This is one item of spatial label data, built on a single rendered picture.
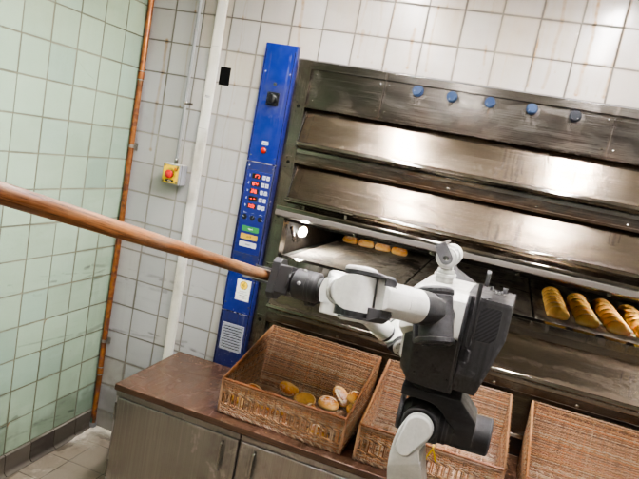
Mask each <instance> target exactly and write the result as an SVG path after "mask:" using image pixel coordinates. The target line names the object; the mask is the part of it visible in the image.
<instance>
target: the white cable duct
mask: <svg viewBox="0 0 639 479"><path fill-rule="evenodd" d="M228 1H229V0H218V6H217V11H216V17H215V24H214V29H213V36H212V42H211V49H210V54H209V60H208V67H207V72H206V79H205V85H204V92H203V102H202V109H201V115H200V121H199V127H198V134H197V140H196V146H195V152H194V158H193V164H192V170H191V177H190V183H189V189H188V195H187V201H186V208H185V213H184V225H183V232H182V237H181V241H182V242H185V243H188V244H190V242H191V236H192V230H193V223H194V218H195V212H196V205H197V199H198V194H199V187H200V181H201V175H202V169H203V158H204V152H205V146H206V140H207V133H208V128H209V122H210V116H211V109H212V104H213V98H214V91H215V85H216V80H217V73H218V67H219V62H220V55H221V49H222V43H223V32H224V26H225V19H226V14H227V8H228ZM187 260H188V259H187V258H183V257H180V256H178V262H177V268H176V275H175V280H174V286H173V293H172V299H171V305H170V311H169V318H168V323H167V330H166V336H165V347H164V353H163V359H165V358H167V357H169V356H171V355H173V350H174V344H175V337H176V332H177V326H178V320H179V313H180V308H181V302H182V295H183V289H184V278H185V272H186V266H187Z"/></svg>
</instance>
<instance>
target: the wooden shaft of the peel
mask: <svg viewBox="0 0 639 479"><path fill-rule="evenodd" d="M0 205H3V206H6V207H9V208H12V209H16V210H19V211H23V212H26V213H30V214H32V215H36V216H39V217H43V218H46V219H50V220H56V221H59V222H62V223H65V224H69V225H72V226H76V227H80V228H83V229H87V230H89V231H93V232H96V233H100V234H103V235H107V236H110V237H113V238H116V239H120V240H126V241H129V242H133V243H136V244H140V245H143V246H146V247H149V248H153V249H156V250H160V251H163V252H167V253H169V254H173V255H176V256H180V257H183V258H187V259H193V260H196V261H199V262H203V263H206V264H210V265H213V266H217V267H220V268H223V269H226V270H230V271H233V272H237V273H240V274H244V275H247V276H250V277H253V278H259V279H263V280H267V281H268V279H269V276H270V271H267V270H264V269H262V268H259V267H256V266H253V265H250V264H247V263H244V262H241V261H238V260H235V259H231V258H228V257H225V256H222V255H219V254H216V253H213V252H210V251H207V250H204V249H202V248H200V247H197V246H194V245H191V244H188V243H185V242H182V241H179V240H176V239H172V238H169V237H166V236H163V235H160V234H157V233H154V232H151V231H148V230H145V229H143V228H140V227H137V226H134V225H131V224H128V223H125V222H122V221H119V220H115V219H113V218H110V217H107V216H104V215H101V214H98V213H95V212H92V211H89V210H86V209H84V208H81V207H78V206H75V205H72V204H69V203H66V202H63V201H58V200H56V199H53V198H50V197H47V196H44V195H41V194H38V193H35V192H32V191H29V190H27V189H24V188H22V187H19V186H16V185H13V184H10V183H7V182H2V181H0Z"/></svg>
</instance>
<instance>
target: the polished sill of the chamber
mask: <svg viewBox="0 0 639 479"><path fill-rule="evenodd" d="M278 257H282V258H284V259H287V262H288V265H289V266H293V267H296V268H298V269H300V268H301V269H307V270H309V271H313V272H318V273H322V274H323V275H324V276H325V277H328V274H329V272H330V271H332V270H338V271H341V272H345V270H341V269H338V268H334V267H330V266H326V265H322V264H318V263H315V262H311V261H307V260H303V259H296V258H292V257H288V256H286V255H280V256H278ZM510 324H512V325H514V326H518V327H522V328H526V329H530V330H534V331H537V332H540V333H544V334H548V335H555V336H559V337H563V338H566V339H569V340H573V341H577V342H581V343H585V344H589V345H591V346H595V347H599V348H603V349H607V350H611V351H615V352H617V353H621V354H628V355H632V356H636V357H639V345H637V344H634V343H630V342H627V341H623V340H619V339H615V338H611V337H607V336H603V335H597V334H593V333H589V332H585V331H581V330H577V329H573V328H570V327H566V326H563V325H559V324H555V323H551V322H548V321H544V320H540V319H536V318H532V317H528V316H522V315H518V314H514V313H513V315H512V319H511V323H510Z"/></svg>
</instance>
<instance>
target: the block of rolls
mask: <svg viewBox="0 0 639 479"><path fill-rule="evenodd" d="M542 296H543V302H544V306H545V311H546V314H547V316H549V317H552V318H556V319H560V320H568V319H569V318H570V314H569V312H568V310H567V308H566V305H565V303H564V300H563V297H562V295H561V293H560V291H559V290H558V289H557V288H555V287H552V286H548V287H545V288H544V289H543V290H542ZM567 303H568V304H569V305H570V310H571V312H572V314H573V316H574V318H575V322H576V324H578V325H581V326H585V327H589V328H593V329H596V328H598V327H599V320H598V319H597V317H596V315H595V313H597V314H598V316H599V317H600V320H601V322H603V326H605V327H606V330H607V331H608V332H611V333H614V334H617V335H624V336H628V335H630V329H632V330H633V332H634V333H635V334H636V337H637V338H639V311H638V310H636V309H635V308H634V307H633V306H631V305H628V304H623V305H620V306H619V307H618V308H617V312H616V310H615V309H614V307H613V306H612V305H611V304H610V303H609V302H608V301H607V300H606V299H604V298H596V299H594V300H593V301H592V302H591V305H590V304H589V303H588V302H587V299H586V298H585V297H584V296H583V295H581V294H579V293H571V294H569V295H568V296H567ZM591 307H593V309H594V310H595V313H594V311H593V310H592V308H591ZM619 314H620V315H619ZM623 319H624V320H625V321H626V322H625V321H624V320H623ZM628 325H629V326H628Z"/></svg>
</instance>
